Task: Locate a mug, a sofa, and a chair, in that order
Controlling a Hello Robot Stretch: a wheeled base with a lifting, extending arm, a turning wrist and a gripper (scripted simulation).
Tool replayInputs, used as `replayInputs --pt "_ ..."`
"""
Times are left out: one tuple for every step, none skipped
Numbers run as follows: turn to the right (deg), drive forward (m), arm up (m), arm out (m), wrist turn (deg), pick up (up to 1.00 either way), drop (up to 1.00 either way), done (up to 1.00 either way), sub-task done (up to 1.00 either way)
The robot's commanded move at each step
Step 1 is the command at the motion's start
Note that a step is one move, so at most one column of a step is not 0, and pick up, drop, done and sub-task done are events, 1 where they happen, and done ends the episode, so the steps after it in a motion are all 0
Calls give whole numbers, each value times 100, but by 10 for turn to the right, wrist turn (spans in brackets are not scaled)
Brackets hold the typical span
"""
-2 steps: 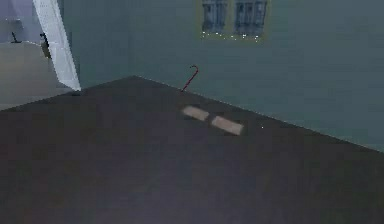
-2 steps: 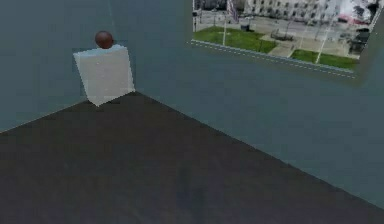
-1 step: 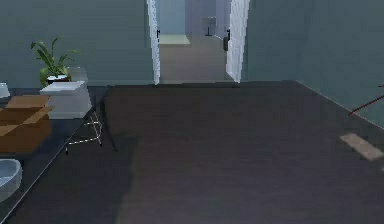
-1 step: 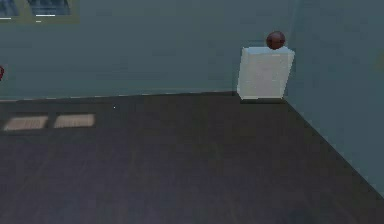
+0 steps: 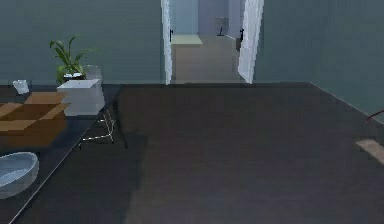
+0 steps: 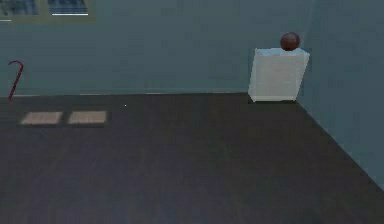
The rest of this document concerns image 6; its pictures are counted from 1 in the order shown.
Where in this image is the white box cabinet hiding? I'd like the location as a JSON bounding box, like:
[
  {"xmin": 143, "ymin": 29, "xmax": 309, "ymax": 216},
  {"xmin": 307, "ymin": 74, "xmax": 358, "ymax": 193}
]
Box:
[{"xmin": 247, "ymin": 47, "xmax": 311, "ymax": 103}]

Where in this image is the dark red ball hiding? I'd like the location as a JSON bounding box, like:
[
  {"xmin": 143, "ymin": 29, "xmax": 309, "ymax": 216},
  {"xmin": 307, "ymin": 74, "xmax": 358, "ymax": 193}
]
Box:
[{"xmin": 279, "ymin": 31, "xmax": 301, "ymax": 52}]

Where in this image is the red hooked cane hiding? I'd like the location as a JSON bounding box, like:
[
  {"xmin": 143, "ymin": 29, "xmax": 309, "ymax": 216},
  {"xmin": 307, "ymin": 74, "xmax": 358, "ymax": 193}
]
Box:
[{"xmin": 7, "ymin": 59, "xmax": 25, "ymax": 102}]

